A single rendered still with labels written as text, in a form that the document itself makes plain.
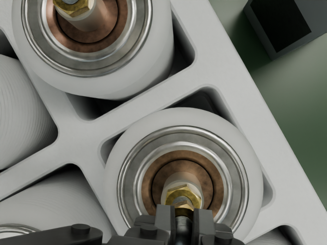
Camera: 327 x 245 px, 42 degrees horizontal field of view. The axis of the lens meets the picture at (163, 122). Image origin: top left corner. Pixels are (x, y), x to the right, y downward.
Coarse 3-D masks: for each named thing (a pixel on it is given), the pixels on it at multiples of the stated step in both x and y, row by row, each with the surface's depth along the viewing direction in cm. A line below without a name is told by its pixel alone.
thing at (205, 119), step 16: (160, 112) 25; (176, 112) 25; (192, 112) 25; (208, 112) 25; (128, 128) 26; (144, 128) 25; (160, 128) 25; (208, 128) 24; (224, 128) 25; (128, 144) 25; (240, 144) 25; (112, 160) 25; (256, 160) 25; (112, 176) 25; (256, 176) 25; (112, 192) 25; (256, 192) 25; (112, 208) 25; (256, 208) 25; (112, 224) 26; (240, 224) 25; (240, 240) 25
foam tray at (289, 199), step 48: (0, 0) 32; (192, 0) 31; (0, 48) 38; (192, 48) 32; (48, 96) 32; (144, 96) 32; (192, 96) 42; (240, 96) 31; (96, 144) 32; (288, 144) 32; (0, 192) 32; (96, 192) 32; (288, 192) 31
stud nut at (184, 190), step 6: (180, 186) 21; (186, 186) 21; (168, 192) 21; (174, 192) 21; (180, 192) 21; (186, 192) 21; (192, 192) 21; (168, 198) 21; (174, 198) 21; (192, 198) 21; (198, 198) 21; (168, 204) 21; (192, 204) 21; (198, 204) 21
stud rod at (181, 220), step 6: (180, 198) 20; (186, 198) 20; (180, 216) 17; (180, 222) 16; (186, 222) 16; (192, 222) 17; (180, 228) 15; (186, 228) 15; (180, 234) 15; (186, 234) 15; (180, 240) 16; (186, 240) 15
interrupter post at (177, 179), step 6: (174, 174) 24; (180, 174) 24; (186, 174) 24; (168, 180) 23; (174, 180) 22; (180, 180) 22; (186, 180) 22; (192, 180) 22; (198, 180) 24; (168, 186) 22; (174, 186) 22; (192, 186) 22; (198, 186) 22; (162, 192) 22; (198, 192) 22; (162, 198) 22; (162, 204) 22
